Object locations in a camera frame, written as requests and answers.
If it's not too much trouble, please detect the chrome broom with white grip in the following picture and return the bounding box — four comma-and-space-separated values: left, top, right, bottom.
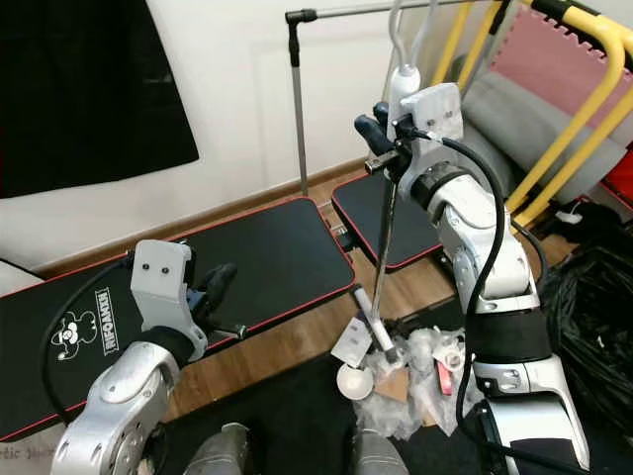
351, 0, 444, 362

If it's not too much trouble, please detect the long black bench pad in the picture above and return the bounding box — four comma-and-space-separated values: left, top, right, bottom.
0, 198, 357, 443

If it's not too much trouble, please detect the short black bench pad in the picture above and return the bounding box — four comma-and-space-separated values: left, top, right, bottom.
331, 170, 451, 273

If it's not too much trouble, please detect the grey metal clothes rack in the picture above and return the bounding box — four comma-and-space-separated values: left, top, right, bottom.
285, 0, 466, 197

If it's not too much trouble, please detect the white leaning panel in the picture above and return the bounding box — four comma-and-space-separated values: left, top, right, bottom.
359, 0, 461, 159

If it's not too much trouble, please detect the grey cushion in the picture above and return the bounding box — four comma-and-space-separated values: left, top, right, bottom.
450, 54, 570, 194

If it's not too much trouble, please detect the grey left robot leg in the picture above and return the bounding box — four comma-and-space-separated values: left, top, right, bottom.
188, 424, 258, 475

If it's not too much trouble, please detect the grey robot leg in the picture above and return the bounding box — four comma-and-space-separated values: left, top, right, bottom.
349, 427, 411, 475
188, 424, 258, 475

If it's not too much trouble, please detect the white card blue print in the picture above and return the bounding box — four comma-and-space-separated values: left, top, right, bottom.
331, 317, 372, 365

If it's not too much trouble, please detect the pink foam mat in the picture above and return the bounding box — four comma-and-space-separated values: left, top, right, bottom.
490, 5, 609, 100

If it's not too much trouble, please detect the brown cardboard piece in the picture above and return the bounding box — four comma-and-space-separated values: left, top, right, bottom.
374, 368, 408, 402

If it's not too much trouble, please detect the grey right robot leg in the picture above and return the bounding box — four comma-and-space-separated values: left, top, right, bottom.
349, 427, 411, 475

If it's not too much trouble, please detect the crumpled clear plastic film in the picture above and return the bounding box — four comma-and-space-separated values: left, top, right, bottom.
356, 396, 456, 441

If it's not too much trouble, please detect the red snack packet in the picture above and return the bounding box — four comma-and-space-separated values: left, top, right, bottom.
435, 358, 454, 397

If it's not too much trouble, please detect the black garbage bag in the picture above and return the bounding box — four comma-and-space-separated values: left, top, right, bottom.
539, 203, 633, 456

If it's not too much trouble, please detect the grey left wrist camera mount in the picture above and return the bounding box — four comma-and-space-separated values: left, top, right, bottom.
131, 239, 195, 333

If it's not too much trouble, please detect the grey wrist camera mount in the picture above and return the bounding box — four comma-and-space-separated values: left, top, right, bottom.
131, 239, 195, 333
396, 84, 466, 174

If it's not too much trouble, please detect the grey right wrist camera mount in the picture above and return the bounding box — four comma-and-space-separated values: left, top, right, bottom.
396, 84, 466, 174

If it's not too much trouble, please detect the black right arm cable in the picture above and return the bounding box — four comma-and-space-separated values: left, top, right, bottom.
401, 121, 594, 475

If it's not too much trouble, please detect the red folded table brown frame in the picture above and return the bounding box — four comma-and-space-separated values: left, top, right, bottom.
598, 148, 633, 209

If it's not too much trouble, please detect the yellow tube frame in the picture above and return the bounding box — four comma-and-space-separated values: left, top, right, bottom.
450, 0, 633, 229

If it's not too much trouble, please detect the black wall cloth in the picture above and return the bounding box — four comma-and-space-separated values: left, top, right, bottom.
0, 0, 201, 199

